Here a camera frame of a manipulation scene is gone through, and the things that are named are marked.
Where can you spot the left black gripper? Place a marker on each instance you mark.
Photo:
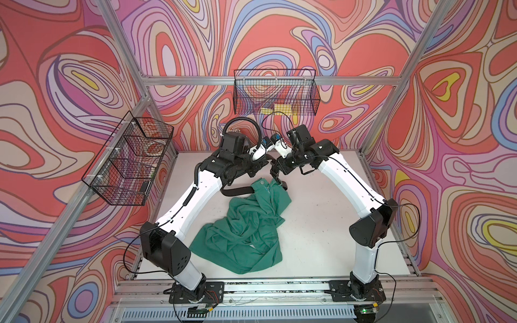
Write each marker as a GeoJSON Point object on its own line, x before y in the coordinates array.
{"type": "Point", "coordinates": [256, 166]}

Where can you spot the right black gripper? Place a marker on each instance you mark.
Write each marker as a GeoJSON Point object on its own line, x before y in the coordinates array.
{"type": "Point", "coordinates": [284, 167]}

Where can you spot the black leather belt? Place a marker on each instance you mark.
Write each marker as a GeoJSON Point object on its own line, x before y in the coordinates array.
{"type": "Point", "coordinates": [232, 192]}

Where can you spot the green trousers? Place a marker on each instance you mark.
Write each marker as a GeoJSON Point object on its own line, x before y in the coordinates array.
{"type": "Point", "coordinates": [246, 240]}

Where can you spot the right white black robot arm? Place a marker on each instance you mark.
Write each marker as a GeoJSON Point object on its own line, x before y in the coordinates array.
{"type": "Point", "coordinates": [374, 211]}

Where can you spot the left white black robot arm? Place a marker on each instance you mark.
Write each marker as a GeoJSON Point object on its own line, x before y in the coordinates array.
{"type": "Point", "coordinates": [162, 242]}

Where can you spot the yellow sticky note pad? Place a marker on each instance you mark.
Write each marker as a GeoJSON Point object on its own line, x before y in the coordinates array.
{"type": "Point", "coordinates": [283, 109]}

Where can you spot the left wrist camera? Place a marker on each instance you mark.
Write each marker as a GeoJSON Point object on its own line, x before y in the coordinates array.
{"type": "Point", "coordinates": [264, 147]}

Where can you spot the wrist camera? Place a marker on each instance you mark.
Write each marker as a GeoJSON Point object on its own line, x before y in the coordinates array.
{"type": "Point", "coordinates": [264, 147]}
{"type": "Point", "coordinates": [280, 145]}

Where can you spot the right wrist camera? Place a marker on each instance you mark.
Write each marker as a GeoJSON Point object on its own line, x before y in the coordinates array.
{"type": "Point", "coordinates": [280, 145]}

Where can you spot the back black wire basket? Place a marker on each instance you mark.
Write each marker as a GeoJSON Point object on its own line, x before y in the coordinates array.
{"type": "Point", "coordinates": [262, 88]}

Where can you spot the black wire basket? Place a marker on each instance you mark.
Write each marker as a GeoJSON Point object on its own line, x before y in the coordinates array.
{"type": "Point", "coordinates": [262, 88]}
{"type": "Point", "coordinates": [123, 172]}

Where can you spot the left black wire basket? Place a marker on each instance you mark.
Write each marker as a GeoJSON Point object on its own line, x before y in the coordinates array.
{"type": "Point", "coordinates": [123, 172]}

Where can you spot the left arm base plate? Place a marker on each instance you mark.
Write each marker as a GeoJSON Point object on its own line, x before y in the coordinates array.
{"type": "Point", "coordinates": [202, 291]}

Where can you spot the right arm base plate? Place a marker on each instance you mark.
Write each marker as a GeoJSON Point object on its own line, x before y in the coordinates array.
{"type": "Point", "coordinates": [350, 291]}

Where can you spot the aluminium front rail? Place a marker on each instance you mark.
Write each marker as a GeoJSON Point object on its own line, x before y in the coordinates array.
{"type": "Point", "coordinates": [304, 291]}

